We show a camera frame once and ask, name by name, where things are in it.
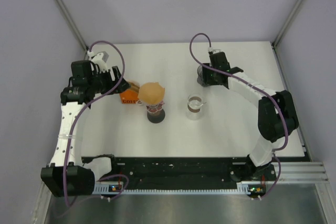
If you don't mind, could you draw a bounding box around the grey slotted cable duct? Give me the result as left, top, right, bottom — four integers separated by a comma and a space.
92, 182, 265, 197

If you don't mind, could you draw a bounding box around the clear glass dripper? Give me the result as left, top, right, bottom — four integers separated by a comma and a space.
136, 100, 165, 114

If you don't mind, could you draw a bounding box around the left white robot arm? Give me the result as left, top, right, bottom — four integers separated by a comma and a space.
40, 60, 130, 197

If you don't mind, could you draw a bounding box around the glass carafe with red rim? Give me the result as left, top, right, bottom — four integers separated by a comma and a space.
146, 104, 165, 124

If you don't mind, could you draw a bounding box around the single brown paper filter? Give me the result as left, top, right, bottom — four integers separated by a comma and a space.
138, 82, 165, 105

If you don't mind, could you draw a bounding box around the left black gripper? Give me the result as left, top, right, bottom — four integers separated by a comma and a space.
88, 66, 130, 95

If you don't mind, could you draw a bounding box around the aluminium frame rail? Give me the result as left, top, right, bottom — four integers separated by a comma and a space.
41, 162, 329, 183

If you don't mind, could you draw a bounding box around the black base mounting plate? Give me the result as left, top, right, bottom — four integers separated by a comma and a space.
105, 156, 276, 190

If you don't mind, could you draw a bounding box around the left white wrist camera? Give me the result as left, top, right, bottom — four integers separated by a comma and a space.
87, 50, 109, 74

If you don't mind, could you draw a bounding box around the grey smoked plastic dripper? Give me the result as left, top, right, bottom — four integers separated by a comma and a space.
197, 66, 209, 87

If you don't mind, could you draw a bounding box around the orange coffee filter box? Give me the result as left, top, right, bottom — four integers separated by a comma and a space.
119, 80, 140, 104

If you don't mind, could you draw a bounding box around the glass cup with brown band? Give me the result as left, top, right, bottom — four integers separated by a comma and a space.
186, 94, 206, 120

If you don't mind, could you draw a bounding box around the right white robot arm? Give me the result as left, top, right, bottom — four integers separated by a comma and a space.
197, 51, 299, 180

